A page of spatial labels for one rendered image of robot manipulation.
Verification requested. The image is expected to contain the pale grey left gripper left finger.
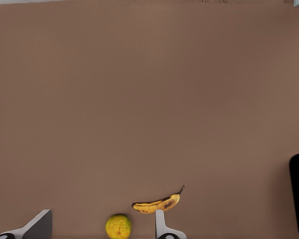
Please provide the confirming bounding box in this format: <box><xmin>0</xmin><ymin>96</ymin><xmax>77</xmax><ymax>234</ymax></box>
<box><xmin>0</xmin><ymin>209</ymin><xmax>53</xmax><ymax>239</ymax></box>

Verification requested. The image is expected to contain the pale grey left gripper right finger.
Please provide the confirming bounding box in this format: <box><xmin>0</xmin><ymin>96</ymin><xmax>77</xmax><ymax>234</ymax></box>
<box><xmin>154</xmin><ymin>209</ymin><xmax>187</xmax><ymax>239</ymax></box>

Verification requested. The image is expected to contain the spotted yellow banana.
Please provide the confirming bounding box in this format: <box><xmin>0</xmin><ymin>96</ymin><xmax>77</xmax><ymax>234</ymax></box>
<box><xmin>131</xmin><ymin>184</ymin><xmax>186</xmax><ymax>214</ymax></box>

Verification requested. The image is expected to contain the yellow green citrus fruit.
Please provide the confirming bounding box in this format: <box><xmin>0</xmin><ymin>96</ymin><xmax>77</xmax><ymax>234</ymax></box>
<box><xmin>105</xmin><ymin>214</ymin><xmax>133</xmax><ymax>239</ymax></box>

